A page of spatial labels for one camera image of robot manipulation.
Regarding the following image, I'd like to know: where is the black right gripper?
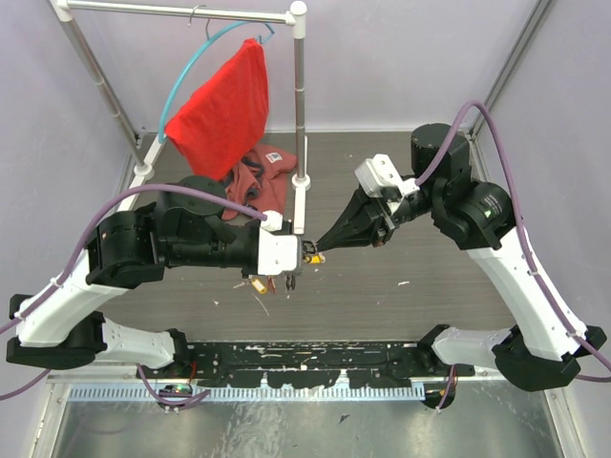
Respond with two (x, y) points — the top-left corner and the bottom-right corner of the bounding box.
(314, 179), (442, 252)

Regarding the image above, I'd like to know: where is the keyring with tagged keys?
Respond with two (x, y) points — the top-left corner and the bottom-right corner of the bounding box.
(266, 276), (278, 294)

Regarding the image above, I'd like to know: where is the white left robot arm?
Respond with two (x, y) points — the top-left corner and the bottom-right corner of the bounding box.
(6, 176), (304, 378)

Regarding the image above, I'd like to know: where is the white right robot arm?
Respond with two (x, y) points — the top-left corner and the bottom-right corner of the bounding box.
(315, 123), (606, 392)

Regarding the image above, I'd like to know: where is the dark red crumpled shirt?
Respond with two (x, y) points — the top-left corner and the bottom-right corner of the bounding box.
(220, 144), (297, 215)

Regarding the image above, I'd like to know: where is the bright red shirt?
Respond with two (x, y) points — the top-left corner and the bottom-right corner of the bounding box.
(166, 39), (269, 180)

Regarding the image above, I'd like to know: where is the teal clothes hanger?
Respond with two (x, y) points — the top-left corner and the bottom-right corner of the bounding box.
(156, 21), (254, 144)

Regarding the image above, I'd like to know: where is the silver white clothes rack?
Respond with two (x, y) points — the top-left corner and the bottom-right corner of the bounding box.
(52, 1), (310, 236)

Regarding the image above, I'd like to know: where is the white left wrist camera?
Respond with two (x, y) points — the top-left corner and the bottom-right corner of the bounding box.
(256, 210), (300, 276)

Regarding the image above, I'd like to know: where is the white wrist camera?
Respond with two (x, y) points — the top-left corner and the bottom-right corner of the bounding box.
(354, 154), (420, 215)
(256, 210), (300, 276)

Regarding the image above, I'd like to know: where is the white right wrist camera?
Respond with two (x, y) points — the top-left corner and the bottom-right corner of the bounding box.
(354, 154), (420, 215)

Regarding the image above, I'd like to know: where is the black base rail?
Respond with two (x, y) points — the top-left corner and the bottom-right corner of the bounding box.
(143, 341), (450, 389)

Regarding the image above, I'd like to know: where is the grey slotted cable duct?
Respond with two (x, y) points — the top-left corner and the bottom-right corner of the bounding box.
(67, 383), (426, 403)

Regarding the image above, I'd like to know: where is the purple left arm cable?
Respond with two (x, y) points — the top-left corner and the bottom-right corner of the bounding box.
(0, 183), (273, 402)

